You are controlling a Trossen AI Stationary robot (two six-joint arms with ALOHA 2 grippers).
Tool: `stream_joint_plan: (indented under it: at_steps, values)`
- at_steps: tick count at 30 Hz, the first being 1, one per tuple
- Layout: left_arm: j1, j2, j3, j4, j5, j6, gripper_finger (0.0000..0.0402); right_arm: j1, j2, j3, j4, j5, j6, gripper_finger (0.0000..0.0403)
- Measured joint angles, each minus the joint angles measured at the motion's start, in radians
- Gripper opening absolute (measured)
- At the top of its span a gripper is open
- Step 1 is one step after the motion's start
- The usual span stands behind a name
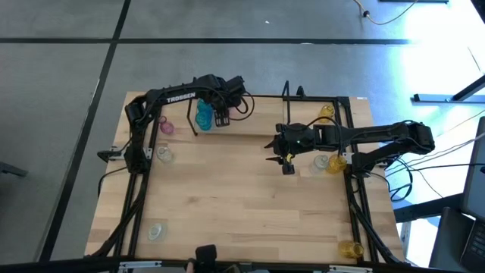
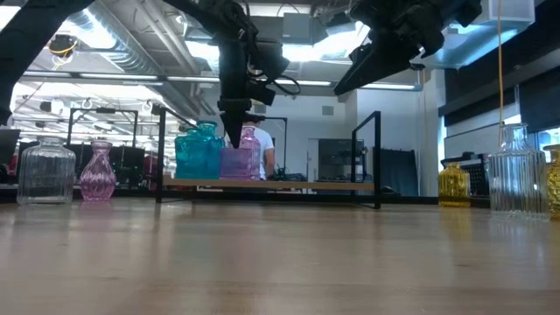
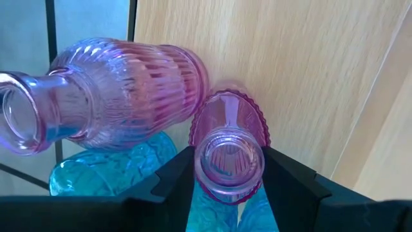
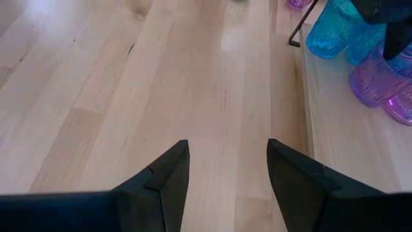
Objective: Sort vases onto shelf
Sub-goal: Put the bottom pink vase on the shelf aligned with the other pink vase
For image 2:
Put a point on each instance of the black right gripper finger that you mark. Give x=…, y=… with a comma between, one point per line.
x=372, y=67

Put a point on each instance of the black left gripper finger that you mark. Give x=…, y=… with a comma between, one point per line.
x=235, y=127

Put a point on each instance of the pink plastic cups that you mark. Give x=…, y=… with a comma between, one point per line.
x=238, y=166

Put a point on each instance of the blue plastic cups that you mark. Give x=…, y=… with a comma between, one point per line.
x=190, y=155

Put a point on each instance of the small pink curvy bud vase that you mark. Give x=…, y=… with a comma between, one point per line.
x=97, y=175

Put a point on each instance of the clear ribbed narrow-neck vase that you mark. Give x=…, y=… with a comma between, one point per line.
x=518, y=175

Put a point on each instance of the clear ribbed round jar vase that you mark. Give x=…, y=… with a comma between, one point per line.
x=46, y=172

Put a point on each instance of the yellow embossed glass vase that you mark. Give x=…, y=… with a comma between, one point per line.
x=555, y=184

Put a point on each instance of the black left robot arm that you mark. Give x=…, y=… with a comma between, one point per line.
x=26, y=48

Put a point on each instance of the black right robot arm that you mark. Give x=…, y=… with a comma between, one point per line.
x=466, y=11

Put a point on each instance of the person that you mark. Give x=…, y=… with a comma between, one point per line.
x=268, y=151

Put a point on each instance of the black cabinet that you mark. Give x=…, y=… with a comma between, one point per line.
x=339, y=157

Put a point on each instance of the dark partition panel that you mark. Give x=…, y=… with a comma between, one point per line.
x=400, y=172

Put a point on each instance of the ceiling tube light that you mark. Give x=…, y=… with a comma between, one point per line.
x=118, y=76

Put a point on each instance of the black background screen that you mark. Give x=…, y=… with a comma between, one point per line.
x=9, y=146

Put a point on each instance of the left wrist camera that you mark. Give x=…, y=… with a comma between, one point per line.
x=273, y=59

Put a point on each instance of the ceiling dome camera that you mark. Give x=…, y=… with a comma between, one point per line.
x=415, y=66

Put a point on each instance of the wall vent grille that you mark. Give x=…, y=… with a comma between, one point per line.
x=327, y=110

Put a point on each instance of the wooden shelf with black frame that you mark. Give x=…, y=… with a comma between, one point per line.
x=306, y=185

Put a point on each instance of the silver ventilation duct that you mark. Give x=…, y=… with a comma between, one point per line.
x=131, y=57

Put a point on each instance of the black aluminium rig frame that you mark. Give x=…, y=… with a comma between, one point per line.
x=140, y=195

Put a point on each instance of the black background rig frame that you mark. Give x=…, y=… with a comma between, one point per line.
x=105, y=110

